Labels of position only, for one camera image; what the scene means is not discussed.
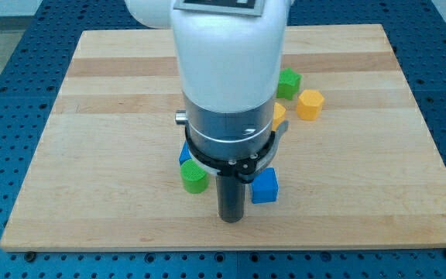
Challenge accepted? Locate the yellow block behind arm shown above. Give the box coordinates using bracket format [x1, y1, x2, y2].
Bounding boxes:
[272, 102, 286, 131]

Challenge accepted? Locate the wooden board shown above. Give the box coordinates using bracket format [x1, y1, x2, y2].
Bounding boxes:
[0, 24, 446, 252]

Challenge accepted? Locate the yellow hexagon block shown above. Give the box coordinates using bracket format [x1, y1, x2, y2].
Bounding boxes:
[296, 90, 324, 121]

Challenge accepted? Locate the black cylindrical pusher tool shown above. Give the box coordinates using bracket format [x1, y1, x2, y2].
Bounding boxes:
[216, 175, 245, 223]

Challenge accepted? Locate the green star block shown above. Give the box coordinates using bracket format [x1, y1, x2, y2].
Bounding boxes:
[276, 68, 302, 100]

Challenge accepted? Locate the black clamp ring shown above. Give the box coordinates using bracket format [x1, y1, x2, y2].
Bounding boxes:
[184, 119, 290, 184]

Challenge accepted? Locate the blue block behind arm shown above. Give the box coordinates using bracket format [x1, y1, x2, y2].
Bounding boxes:
[178, 142, 191, 165]

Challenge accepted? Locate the green cylinder block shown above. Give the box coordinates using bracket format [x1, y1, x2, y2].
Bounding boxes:
[180, 159, 209, 194]

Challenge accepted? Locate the blue cube block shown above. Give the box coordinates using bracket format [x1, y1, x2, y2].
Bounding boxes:
[251, 167, 280, 204]

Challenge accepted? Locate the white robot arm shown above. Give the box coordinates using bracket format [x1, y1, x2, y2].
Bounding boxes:
[125, 0, 293, 223]

